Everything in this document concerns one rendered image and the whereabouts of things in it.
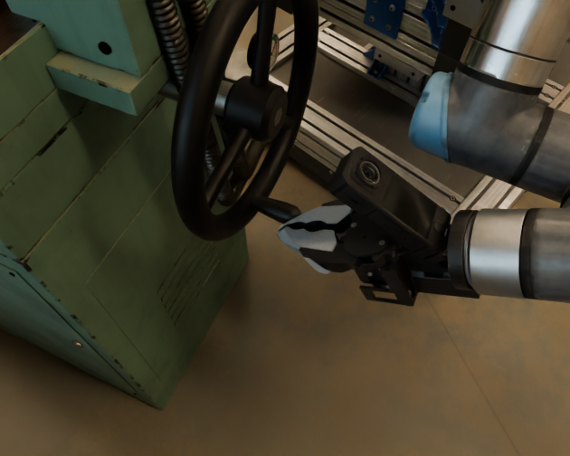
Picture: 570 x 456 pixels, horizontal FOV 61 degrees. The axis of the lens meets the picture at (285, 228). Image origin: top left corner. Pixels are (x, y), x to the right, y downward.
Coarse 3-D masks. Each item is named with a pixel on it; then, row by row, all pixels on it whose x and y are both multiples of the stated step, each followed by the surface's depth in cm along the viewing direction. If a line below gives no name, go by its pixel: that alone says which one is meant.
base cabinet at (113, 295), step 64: (128, 192) 66; (0, 256) 53; (64, 256) 58; (128, 256) 72; (192, 256) 94; (0, 320) 105; (64, 320) 68; (128, 320) 79; (192, 320) 107; (128, 384) 96
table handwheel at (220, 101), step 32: (224, 0) 37; (256, 0) 38; (224, 32) 36; (256, 32) 45; (192, 64) 36; (224, 64) 37; (256, 64) 47; (192, 96) 37; (224, 96) 49; (256, 96) 47; (288, 96) 61; (192, 128) 37; (256, 128) 48; (288, 128) 61; (192, 160) 39; (224, 160) 47; (192, 192) 41; (256, 192) 59; (192, 224) 44; (224, 224) 50
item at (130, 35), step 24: (24, 0) 42; (48, 0) 41; (72, 0) 40; (96, 0) 38; (120, 0) 38; (144, 0) 40; (48, 24) 43; (72, 24) 42; (96, 24) 41; (120, 24) 39; (144, 24) 41; (72, 48) 45; (96, 48) 43; (120, 48) 42; (144, 48) 43; (144, 72) 44
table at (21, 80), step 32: (0, 0) 45; (0, 32) 43; (32, 32) 43; (0, 64) 41; (32, 64) 44; (64, 64) 45; (96, 64) 45; (160, 64) 46; (0, 96) 42; (32, 96) 45; (96, 96) 46; (128, 96) 43; (0, 128) 43
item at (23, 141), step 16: (48, 96) 47; (64, 96) 49; (80, 96) 51; (32, 112) 46; (48, 112) 48; (64, 112) 50; (16, 128) 45; (32, 128) 47; (48, 128) 48; (0, 144) 44; (16, 144) 45; (32, 144) 47; (0, 160) 44; (16, 160) 46; (0, 176) 45
